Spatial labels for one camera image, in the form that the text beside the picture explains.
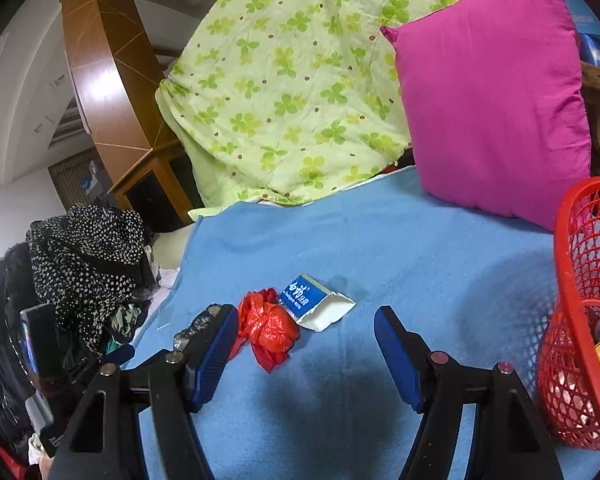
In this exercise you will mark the green patterned cloth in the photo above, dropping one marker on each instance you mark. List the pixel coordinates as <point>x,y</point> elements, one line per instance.
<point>125,322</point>

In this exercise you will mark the wooden wardrobe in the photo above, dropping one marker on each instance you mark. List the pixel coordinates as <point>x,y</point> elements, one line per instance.
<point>105,60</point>

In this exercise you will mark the blue white cardboard box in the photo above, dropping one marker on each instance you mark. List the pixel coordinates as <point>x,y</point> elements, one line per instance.
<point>305,300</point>

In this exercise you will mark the brown lattice screen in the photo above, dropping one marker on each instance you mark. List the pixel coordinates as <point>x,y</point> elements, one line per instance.
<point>75,175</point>

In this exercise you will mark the green clover print quilt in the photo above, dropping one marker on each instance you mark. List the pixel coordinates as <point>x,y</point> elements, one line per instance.
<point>280,85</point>

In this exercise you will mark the light blue cardboard box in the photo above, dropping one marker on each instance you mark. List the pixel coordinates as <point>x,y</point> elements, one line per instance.
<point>587,15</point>

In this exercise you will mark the black white dotted garment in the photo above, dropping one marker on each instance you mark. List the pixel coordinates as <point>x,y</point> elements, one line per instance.
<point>80,260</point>

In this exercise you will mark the black puffer jacket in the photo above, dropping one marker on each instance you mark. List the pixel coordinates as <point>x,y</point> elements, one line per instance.
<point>5,335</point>

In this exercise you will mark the bright red plastic bag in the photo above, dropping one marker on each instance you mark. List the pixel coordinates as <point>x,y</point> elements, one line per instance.
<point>270,330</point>

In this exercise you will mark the beige cushion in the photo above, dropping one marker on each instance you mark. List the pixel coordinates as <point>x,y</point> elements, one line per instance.
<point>172,250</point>

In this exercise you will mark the magenta pillow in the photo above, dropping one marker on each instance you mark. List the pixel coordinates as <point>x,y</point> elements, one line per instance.
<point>490,110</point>

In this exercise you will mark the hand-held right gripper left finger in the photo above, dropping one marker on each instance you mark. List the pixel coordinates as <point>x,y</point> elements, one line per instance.
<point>215,360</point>

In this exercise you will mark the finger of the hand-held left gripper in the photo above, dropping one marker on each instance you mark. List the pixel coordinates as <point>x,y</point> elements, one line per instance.
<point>120,355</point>

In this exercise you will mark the light blue blanket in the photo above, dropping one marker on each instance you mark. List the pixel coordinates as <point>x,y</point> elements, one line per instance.
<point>330,240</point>

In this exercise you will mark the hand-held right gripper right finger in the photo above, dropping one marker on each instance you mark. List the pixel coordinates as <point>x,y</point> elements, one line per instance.
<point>397,360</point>

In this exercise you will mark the red mesh plastic basket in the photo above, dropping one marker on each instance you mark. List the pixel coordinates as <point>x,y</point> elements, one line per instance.
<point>575,260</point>

